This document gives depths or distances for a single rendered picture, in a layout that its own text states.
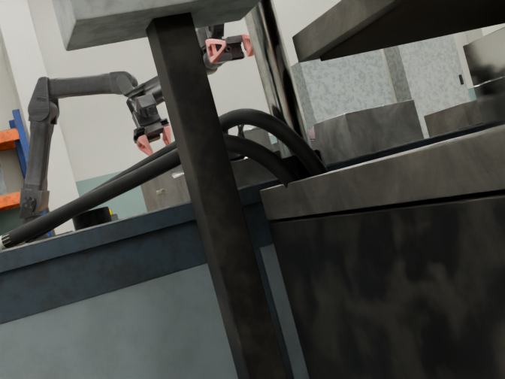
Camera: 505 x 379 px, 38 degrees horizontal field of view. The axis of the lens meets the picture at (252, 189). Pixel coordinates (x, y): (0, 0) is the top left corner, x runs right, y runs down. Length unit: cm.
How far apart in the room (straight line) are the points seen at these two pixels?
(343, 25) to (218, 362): 70
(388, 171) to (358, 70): 710
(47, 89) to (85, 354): 95
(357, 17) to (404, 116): 82
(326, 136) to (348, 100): 606
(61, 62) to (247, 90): 198
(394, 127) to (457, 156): 108
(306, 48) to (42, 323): 69
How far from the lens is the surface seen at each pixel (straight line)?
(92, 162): 741
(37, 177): 217
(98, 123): 749
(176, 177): 167
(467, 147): 81
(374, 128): 185
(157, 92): 209
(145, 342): 144
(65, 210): 144
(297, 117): 134
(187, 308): 145
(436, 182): 87
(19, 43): 727
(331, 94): 781
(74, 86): 216
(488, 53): 149
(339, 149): 182
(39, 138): 218
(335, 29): 121
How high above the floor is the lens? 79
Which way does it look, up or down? level
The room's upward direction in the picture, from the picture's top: 15 degrees counter-clockwise
